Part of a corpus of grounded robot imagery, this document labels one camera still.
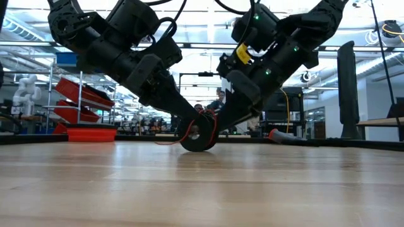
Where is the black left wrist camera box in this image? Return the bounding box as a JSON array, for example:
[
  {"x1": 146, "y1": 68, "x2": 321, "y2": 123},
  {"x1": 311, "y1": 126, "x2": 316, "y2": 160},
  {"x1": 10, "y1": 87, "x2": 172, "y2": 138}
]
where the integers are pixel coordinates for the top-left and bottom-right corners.
[{"x1": 107, "y1": 0, "x2": 160, "y2": 40}]

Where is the glass door cabinet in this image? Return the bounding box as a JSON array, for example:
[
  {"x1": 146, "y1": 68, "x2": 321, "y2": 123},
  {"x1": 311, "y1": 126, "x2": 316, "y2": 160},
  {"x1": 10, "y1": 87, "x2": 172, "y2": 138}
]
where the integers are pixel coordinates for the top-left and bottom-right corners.
[{"x1": 304, "y1": 106, "x2": 326, "y2": 140}]

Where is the black gantry frame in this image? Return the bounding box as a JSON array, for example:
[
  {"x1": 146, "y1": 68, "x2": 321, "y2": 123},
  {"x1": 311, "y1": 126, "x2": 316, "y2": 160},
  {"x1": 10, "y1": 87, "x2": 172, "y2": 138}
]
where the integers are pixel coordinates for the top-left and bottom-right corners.
[{"x1": 177, "y1": 71, "x2": 234, "y2": 110}]

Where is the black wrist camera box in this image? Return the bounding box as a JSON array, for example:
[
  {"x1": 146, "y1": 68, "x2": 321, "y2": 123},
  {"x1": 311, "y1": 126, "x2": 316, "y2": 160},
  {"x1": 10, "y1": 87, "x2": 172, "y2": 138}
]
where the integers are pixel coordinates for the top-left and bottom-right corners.
[
  {"x1": 107, "y1": 0, "x2": 160, "y2": 40},
  {"x1": 231, "y1": 4, "x2": 280, "y2": 54}
]

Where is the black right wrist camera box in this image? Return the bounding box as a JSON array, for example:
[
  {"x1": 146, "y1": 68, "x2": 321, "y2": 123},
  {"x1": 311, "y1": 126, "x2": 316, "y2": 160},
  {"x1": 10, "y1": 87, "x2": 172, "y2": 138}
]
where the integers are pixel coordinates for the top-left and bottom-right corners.
[{"x1": 231, "y1": 4, "x2": 280, "y2": 54}]

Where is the red cord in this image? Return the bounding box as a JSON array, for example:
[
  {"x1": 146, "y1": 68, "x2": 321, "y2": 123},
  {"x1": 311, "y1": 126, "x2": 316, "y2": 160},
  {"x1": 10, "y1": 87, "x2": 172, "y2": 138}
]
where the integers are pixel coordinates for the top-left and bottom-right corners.
[{"x1": 155, "y1": 108, "x2": 218, "y2": 146}]

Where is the red plastic bin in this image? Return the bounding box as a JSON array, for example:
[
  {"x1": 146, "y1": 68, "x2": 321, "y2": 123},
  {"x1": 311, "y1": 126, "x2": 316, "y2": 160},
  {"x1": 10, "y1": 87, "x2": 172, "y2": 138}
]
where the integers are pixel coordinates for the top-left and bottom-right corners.
[{"x1": 66, "y1": 123, "x2": 117, "y2": 143}]

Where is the black monitor cart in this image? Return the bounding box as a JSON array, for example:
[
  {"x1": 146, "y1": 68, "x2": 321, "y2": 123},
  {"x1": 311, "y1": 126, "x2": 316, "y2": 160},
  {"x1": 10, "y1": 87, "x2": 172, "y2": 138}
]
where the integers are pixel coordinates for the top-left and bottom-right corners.
[{"x1": 261, "y1": 120, "x2": 306, "y2": 139}]

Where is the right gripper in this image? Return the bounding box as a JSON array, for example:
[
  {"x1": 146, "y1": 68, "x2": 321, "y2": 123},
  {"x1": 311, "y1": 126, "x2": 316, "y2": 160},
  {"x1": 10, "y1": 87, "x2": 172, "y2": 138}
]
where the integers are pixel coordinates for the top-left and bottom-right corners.
[{"x1": 217, "y1": 37, "x2": 319, "y2": 131}]

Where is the red shelf bin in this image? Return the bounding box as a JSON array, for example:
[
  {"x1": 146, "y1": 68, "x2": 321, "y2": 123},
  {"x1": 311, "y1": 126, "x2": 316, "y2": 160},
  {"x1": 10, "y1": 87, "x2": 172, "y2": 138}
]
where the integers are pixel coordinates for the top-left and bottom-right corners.
[
  {"x1": 55, "y1": 78, "x2": 116, "y2": 111},
  {"x1": 53, "y1": 122, "x2": 69, "y2": 135},
  {"x1": 52, "y1": 100, "x2": 102, "y2": 124}
]

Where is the metal wire shelf rack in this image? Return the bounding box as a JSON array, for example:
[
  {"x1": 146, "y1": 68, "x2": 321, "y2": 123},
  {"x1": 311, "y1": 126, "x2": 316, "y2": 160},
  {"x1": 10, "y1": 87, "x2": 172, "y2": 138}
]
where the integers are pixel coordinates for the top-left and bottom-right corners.
[{"x1": 44, "y1": 61, "x2": 117, "y2": 135}]

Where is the yellow hanging cable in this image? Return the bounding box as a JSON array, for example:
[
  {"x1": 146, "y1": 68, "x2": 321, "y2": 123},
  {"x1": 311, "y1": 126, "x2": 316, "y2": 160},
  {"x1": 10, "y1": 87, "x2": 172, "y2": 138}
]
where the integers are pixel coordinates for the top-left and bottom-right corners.
[{"x1": 279, "y1": 87, "x2": 291, "y2": 134}]

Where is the black plastic cord spool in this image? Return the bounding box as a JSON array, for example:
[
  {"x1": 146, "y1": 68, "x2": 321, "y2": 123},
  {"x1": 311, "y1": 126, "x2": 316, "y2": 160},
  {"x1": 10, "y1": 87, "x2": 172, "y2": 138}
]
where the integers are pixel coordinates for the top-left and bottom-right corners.
[{"x1": 179, "y1": 108, "x2": 219, "y2": 153}]

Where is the blue storage bin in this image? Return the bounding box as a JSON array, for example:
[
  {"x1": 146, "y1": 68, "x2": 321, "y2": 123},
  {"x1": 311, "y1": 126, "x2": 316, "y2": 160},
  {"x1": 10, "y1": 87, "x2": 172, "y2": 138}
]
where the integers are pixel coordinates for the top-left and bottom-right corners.
[{"x1": 56, "y1": 52, "x2": 78, "y2": 67}]

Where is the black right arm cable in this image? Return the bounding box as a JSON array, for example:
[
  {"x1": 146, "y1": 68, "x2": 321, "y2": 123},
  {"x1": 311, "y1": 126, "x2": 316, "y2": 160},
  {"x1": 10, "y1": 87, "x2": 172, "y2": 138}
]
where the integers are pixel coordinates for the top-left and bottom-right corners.
[{"x1": 214, "y1": 0, "x2": 256, "y2": 45}]

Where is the grey glove with red cuff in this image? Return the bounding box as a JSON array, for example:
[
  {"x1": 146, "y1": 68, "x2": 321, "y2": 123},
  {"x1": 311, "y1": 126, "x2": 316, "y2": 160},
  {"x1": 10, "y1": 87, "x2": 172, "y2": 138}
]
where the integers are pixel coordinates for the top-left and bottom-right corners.
[{"x1": 268, "y1": 128, "x2": 304, "y2": 143}]

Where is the yellow cable tag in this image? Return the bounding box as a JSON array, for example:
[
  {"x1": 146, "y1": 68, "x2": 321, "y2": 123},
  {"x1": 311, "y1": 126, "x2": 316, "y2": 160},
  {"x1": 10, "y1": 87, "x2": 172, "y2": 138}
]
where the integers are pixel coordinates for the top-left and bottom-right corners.
[{"x1": 235, "y1": 42, "x2": 253, "y2": 66}]

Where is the thin black slanted pole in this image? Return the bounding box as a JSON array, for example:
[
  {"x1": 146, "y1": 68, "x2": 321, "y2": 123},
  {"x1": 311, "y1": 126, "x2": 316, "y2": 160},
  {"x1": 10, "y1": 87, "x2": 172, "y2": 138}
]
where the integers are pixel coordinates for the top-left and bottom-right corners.
[{"x1": 369, "y1": 0, "x2": 396, "y2": 107}]

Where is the long ceiling light bar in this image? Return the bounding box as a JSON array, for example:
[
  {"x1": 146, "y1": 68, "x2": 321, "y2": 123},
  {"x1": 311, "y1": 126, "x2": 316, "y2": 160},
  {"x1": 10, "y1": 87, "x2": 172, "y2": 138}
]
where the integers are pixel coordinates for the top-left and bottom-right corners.
[{"x1": 0, "y1": 40, "x2": 404, "y2": 53}]

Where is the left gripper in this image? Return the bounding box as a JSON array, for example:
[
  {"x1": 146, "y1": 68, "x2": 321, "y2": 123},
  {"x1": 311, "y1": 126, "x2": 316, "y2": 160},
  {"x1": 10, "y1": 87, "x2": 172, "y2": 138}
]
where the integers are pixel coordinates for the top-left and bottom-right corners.
[{"x1": 121, "y1": 36, "x2": 199, "y2": 125}]

